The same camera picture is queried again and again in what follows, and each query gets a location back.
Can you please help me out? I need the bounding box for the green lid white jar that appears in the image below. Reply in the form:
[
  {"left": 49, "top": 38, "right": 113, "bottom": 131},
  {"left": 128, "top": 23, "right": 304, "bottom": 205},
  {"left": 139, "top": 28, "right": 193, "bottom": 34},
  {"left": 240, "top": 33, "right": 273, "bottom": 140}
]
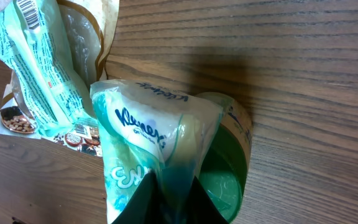
[{"left": 197, "top": 92, "right": 252, "bottom": 223}]

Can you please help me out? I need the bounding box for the teal snack packet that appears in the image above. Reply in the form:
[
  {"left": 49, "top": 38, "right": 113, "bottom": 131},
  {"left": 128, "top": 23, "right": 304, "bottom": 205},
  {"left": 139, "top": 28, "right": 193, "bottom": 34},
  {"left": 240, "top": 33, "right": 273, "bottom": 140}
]
[{"left": 0, "top": 0, "right": 95, "bottom": 136}]

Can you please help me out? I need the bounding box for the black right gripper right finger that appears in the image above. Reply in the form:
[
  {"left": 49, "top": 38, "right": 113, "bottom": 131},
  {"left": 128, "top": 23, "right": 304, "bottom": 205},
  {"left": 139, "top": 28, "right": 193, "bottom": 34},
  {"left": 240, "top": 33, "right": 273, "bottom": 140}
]
[{"left": 185, "top": 177, "right": 228, "bottom": 224}]

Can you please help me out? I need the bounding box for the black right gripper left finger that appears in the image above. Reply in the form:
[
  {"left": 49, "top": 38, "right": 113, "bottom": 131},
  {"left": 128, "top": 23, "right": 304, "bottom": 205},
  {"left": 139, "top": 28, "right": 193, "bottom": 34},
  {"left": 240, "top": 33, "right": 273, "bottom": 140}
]
[{"left": 112, "top": 172, "right": 162, "bottom": 224}]

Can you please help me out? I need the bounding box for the beige Pantree snack pouch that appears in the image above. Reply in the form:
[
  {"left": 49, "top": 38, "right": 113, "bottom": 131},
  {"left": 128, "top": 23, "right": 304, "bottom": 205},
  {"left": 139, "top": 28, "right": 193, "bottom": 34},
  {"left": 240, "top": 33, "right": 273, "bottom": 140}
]
[{"left": 0, "top": 0, "right": 119, "bottom": 150}]

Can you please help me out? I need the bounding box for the Kleenex tissue pack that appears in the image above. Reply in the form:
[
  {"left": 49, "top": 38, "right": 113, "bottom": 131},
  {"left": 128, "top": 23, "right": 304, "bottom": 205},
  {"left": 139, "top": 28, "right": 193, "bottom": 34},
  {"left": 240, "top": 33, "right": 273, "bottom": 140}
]
[{"left": 90, "top": 80, "right": 223, "bottom": 223}]

